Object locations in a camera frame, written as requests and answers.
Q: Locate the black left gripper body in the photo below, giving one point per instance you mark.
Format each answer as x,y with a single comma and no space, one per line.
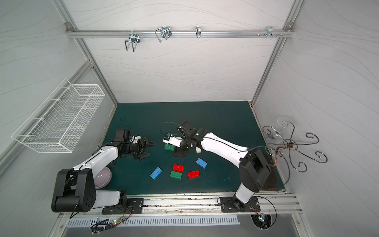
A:
142,146

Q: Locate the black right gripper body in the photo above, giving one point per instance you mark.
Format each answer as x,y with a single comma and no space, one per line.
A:
183,142

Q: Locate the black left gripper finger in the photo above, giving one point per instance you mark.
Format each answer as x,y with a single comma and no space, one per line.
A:
140,156
149,143

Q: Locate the long green lego brick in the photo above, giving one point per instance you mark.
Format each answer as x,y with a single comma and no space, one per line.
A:
169,147

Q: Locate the red lego brick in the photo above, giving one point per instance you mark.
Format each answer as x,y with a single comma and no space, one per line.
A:
193,174
178,168

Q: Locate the blue lego brick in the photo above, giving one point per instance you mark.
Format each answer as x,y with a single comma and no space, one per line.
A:
201,163
154,175

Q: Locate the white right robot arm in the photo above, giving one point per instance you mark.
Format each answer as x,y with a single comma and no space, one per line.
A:
253,167

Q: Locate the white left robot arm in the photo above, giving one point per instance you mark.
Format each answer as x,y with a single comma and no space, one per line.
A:
75,190

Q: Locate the green table mat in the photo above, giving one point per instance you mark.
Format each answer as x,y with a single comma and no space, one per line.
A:
232,121

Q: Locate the lilac bowl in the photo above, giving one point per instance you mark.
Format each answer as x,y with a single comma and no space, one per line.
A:
103,178

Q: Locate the white vent strip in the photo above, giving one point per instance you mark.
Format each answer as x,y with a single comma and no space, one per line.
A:
153,221

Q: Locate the metal curled hook stand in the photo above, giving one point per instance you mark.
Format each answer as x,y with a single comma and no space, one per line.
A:
292,146

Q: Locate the dark oval stand base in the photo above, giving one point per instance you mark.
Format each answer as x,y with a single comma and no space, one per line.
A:
272,181

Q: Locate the metal double hook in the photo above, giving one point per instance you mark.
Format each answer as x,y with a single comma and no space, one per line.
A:
132,42

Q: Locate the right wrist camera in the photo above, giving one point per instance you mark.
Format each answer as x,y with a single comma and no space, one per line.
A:
171,139

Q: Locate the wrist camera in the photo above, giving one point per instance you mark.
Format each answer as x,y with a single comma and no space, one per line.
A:
122,135
171,139

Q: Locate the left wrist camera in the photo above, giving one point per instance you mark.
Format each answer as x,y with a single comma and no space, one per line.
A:
122,135

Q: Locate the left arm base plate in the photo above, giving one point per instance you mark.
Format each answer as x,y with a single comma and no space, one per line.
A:
132,206

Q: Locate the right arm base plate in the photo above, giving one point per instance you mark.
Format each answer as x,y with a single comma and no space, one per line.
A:
232,204

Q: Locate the white wire basket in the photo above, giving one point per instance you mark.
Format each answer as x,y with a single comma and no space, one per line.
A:
57,125

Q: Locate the small metal ring hook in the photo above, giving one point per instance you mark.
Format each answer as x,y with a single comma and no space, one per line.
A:
198,32

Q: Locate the metal wire clip hook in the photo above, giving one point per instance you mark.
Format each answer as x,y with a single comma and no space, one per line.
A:
163,33

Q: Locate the horizontal aluminium rail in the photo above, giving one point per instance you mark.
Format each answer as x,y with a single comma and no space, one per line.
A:
176,34

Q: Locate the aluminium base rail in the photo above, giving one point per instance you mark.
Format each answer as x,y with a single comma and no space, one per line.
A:
271,202

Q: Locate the metal bracket hook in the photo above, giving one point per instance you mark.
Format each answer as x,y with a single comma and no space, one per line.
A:
270,34

